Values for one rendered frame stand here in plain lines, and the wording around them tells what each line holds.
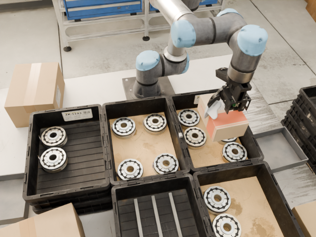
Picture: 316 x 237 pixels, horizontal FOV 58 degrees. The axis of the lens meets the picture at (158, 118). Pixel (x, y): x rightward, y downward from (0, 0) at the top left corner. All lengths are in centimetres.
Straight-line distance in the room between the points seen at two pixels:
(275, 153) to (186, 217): 61
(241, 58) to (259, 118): 85
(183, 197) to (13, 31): 287
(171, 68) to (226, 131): 56
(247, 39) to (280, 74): 232
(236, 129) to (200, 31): 37
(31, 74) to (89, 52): 152
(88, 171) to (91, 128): 22
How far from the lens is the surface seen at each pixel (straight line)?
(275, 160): 149
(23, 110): 149
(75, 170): 123
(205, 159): 124
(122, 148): 125
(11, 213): 137
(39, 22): 364
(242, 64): 83
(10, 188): 142
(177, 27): 81
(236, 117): 102
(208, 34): 83
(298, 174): 151
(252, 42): 79
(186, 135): 126
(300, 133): 214
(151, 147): 125
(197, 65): 183
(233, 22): 87
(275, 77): 303
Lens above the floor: 188
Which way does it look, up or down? 51 degrees down
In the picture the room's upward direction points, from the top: 3 degrees clockwise
